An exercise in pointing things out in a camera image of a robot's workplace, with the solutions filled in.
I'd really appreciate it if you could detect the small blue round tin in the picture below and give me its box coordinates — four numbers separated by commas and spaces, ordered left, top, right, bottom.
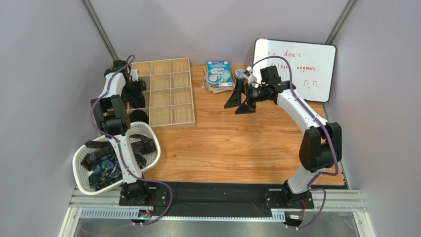
234, 68, 246, 80

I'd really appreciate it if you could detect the rolled black tie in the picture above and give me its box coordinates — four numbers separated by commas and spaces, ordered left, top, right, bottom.
128, 110, 149, 124

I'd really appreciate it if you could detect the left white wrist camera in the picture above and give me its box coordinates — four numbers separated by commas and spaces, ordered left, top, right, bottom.
128, 69, 139, 81

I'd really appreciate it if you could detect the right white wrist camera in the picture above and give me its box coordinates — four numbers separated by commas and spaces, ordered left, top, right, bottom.
244, 66, 258, 87

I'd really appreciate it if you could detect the white whiteboard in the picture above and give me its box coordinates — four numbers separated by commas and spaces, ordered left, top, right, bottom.
253, 39, 337, 103

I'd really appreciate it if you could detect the white plastic basket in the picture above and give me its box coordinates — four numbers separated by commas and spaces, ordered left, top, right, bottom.
72, 122, 161, 196

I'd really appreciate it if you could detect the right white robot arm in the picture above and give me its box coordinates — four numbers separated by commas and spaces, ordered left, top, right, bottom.
224, 66, 341, 207

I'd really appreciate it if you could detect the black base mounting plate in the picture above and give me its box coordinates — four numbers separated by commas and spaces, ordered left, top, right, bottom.
118, 179, 315, 218

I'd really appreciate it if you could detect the wooden compartment tray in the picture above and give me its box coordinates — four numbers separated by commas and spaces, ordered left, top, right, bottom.
126, 57, 196, 131

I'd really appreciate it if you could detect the aluminium frame rail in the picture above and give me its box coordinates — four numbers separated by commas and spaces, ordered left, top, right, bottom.
59, 182, 375, 237

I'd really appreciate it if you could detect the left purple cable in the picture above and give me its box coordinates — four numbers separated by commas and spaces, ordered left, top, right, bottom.
88, 54, 173, 228

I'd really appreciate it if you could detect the dark brown tie in basket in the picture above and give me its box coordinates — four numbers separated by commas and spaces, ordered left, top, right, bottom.
80, 134, 157, 171

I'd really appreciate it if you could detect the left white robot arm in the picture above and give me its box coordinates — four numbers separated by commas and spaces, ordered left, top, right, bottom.
90, 55, 151, 206

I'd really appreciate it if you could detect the purple cable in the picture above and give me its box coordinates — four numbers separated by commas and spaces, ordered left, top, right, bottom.
252, 55, 339, 230
88, 54, 173, 228

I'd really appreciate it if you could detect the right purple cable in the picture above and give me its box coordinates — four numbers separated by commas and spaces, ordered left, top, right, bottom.
252, 55, 339, 230

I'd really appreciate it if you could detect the blue book stack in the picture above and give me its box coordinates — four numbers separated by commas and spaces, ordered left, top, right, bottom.
202, 60, 235, 94

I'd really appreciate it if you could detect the blue floral tie in basket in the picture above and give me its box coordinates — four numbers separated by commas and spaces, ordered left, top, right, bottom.
88, 153, 147, 191

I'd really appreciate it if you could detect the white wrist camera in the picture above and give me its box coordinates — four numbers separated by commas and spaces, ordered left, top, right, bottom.
244, 66, 258, 87
128, 69, 139, 81

